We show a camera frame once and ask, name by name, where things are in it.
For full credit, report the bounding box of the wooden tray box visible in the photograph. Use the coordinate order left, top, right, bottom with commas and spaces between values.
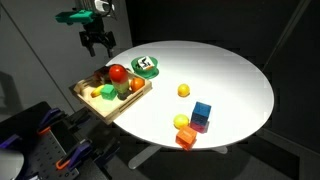
71, 76, 152, 124

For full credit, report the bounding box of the yellow banana toy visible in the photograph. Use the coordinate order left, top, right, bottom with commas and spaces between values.
91, 85, 103, 98

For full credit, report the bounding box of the orange fruit toy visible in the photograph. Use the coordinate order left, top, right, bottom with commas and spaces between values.
130, 78, 145, 92

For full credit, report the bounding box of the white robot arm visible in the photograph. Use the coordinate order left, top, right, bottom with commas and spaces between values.
75, 0, 116, 58

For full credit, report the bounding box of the purple orange clamp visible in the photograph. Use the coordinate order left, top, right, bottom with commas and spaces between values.
55, 141, 92, 171
37, 108, 62, 135

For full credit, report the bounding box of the green bowl with saucer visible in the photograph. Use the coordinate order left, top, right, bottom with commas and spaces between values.
131, 56, 159, 79

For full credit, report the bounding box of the yellow-orange ball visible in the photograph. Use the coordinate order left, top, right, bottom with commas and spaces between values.
177, 84, 190, 97

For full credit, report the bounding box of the black and white cube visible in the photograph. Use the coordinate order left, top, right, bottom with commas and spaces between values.
137, 56, 154, 70

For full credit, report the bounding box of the blue cube block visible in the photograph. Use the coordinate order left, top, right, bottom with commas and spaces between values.
191, 102, 211, 126

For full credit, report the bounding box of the purple orange clamp rear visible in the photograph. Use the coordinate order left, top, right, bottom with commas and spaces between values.
37, 108, 62, 135

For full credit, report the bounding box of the purple orange clamp front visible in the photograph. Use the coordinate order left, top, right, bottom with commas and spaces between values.
55, 141, 92, 171

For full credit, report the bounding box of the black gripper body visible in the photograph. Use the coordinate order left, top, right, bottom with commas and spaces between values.
79, 17, 116, 49

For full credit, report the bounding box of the orange cube block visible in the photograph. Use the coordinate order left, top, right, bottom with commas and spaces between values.
175, 126, 197, 150

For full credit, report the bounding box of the green cube block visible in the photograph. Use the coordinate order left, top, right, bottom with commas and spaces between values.
101, 84, 117, 100

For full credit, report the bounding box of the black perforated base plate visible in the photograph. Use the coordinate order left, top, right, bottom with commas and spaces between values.
18, 131, 80, 180

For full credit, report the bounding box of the yellow ball near blocks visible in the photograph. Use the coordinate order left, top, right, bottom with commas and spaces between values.
173, 114, 189, 129

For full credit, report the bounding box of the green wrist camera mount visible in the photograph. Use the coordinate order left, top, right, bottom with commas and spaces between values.
55, 10, 95, 25

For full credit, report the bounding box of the grey rounded robot base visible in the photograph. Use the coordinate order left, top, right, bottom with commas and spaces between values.
0, 149, 24, 180

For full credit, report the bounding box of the pink flat block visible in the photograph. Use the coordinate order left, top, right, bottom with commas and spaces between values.
190, 122, 209, 133

